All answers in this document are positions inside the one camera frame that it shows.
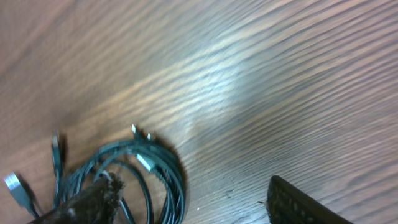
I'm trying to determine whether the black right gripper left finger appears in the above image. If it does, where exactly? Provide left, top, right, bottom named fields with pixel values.
left=29, top=174, right=124, bottom=224

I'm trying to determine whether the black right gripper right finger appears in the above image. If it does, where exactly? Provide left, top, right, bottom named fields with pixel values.
left=267, top=175, right=351, bottom=224

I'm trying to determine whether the black thin USB cable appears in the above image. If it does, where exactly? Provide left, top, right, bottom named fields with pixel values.
left=51, top=130, right=137, bottom=224

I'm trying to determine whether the black thick USB cable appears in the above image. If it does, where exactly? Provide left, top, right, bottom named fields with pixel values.
left=2, top=124, right=187, bottom=224

